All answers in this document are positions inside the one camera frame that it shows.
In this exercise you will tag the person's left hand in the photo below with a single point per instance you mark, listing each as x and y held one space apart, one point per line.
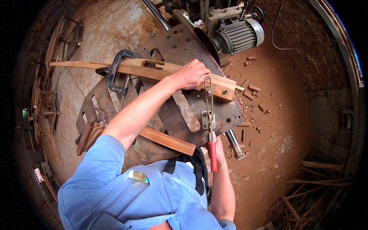
188 75

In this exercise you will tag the person's right hand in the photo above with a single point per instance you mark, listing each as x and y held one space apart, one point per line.
220 152

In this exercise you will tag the person's right fingers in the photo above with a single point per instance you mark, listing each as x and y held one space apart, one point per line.
216 139

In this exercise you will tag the person's left fingers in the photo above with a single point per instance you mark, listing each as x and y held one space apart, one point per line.
204 74

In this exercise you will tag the long curved wooden workpiece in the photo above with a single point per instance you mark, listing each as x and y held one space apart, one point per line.
135 69

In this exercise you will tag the wooden jig block with bolt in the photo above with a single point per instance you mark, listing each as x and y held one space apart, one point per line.
218 87

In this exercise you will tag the steel guide rod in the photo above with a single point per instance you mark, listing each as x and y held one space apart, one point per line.
235 145

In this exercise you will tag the circular saw blade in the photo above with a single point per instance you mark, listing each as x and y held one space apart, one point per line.
208 46

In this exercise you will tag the rusty steel saw table plate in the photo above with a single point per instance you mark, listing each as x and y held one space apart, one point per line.
184 112

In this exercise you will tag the brown wooden plank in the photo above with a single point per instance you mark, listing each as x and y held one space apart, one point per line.
169 141

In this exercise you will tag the scattered wooden offcuts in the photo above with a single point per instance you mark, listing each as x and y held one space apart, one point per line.
251 95

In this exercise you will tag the grey electric motor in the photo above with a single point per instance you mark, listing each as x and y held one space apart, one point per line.
240 36

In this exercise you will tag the black metal c-clamp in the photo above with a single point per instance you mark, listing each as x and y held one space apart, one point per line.
115 69

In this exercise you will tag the person's body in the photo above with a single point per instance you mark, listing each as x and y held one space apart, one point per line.
129 195

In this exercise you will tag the pile of wooden sticks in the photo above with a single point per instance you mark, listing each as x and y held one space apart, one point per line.
310 195

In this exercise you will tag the bundle of short wooden pieces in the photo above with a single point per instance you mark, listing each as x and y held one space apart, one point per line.
89 138

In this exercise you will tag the stacks of curved wooden parts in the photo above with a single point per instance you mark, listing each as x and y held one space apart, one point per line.
47 86

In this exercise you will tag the saw machine frame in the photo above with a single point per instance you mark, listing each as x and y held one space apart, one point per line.
207 11

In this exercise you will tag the grey metal frame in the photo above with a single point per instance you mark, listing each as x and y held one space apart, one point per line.
342 40

